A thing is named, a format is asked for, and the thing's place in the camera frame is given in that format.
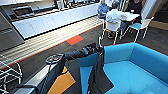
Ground white lower kitchen cabinets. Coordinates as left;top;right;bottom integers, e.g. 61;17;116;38
12;2;102;40

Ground black t-shirt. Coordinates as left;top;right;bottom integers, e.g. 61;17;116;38
86;49;115;94

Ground black microwave oven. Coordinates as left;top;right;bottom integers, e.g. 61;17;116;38
12;5;35;18

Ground white chair blue seat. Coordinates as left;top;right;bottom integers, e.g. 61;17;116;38
122;16;156;43

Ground white dining table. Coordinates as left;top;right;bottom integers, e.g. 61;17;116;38
123;12;141;23

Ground blue sofa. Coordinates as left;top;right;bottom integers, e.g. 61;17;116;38
78;42;168;94

